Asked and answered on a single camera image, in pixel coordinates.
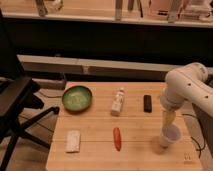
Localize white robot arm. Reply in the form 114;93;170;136
159;62;213;127

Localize translucent plastic cup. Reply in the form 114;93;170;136
159;124;181;148

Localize black rectangular block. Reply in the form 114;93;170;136
144;95;152;113

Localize white bottle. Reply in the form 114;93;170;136
111;87;125;116

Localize green bowl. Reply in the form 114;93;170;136
62;85;93;112

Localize black office chair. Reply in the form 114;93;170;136
0;9;60;171

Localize black cable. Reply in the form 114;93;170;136
182;113;207;159

